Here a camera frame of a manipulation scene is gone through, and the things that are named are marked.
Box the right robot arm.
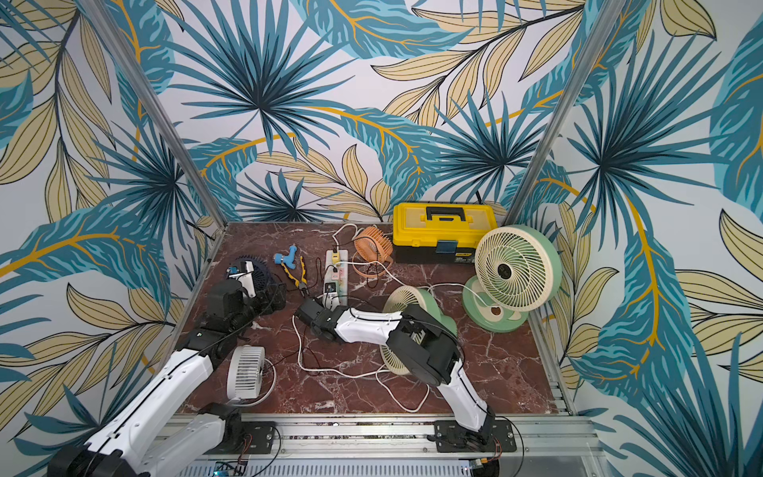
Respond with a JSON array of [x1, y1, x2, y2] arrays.
[[294, 299, 495, 440]]

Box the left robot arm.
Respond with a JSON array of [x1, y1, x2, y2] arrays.
[[47, 270, 286, 476]]

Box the navy blue mini fan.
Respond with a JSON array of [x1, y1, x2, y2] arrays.
[[227, 256, 271, 297]]

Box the white power strip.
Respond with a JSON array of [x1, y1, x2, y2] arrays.
[[321, 248, 349, 309]]

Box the white mini fan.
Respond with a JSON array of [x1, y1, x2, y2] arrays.
[[227, 345, 265, 401]]

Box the orange mini fan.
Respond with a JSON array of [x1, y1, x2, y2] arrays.
[[352, 225, 393, 278]]

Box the small green desk fan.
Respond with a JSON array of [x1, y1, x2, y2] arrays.
[[380, 284, 459, 377]]

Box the large green standing fan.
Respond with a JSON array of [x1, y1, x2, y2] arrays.
[[462, 225, 564, 333]]

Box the yellow black pliers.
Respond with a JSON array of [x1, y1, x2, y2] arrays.
[[281, 256, 309, 297]]

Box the blue plastic faucet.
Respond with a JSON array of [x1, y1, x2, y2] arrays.
[[273, 244, 298, 270]]

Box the yellow black toolbox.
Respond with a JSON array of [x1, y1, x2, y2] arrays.
[[393, 203, 498, 264]]

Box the white fan plug cable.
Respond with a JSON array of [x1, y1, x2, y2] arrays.
[[341, 260, 478, 293]]

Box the white power cable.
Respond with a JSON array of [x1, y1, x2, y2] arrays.
[[291, 294, 431, 415]]

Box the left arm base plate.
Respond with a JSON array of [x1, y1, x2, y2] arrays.
[[208, 421, 277, 455]]

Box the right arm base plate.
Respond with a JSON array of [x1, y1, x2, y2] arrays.
[[426, 419, 518, 453]]

